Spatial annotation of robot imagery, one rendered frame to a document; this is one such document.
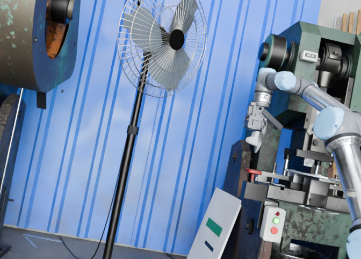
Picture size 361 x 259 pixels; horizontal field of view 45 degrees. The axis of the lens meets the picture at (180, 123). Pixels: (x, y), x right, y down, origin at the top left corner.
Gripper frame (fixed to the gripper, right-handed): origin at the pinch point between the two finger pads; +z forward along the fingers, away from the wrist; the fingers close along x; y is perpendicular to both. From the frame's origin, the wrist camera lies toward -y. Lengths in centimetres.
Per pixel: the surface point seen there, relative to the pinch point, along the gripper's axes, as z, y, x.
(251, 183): 14.4, 0.7, 3.2
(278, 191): 16.4, -15.6, -7.8
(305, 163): 1.2, -31.3, -21.1
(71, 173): 40, 90, -135
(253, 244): 40.7, -7.2, -2.9
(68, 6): -48, 94, -19
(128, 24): -44, 65, -13
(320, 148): -6.9, -33.0, -11.4
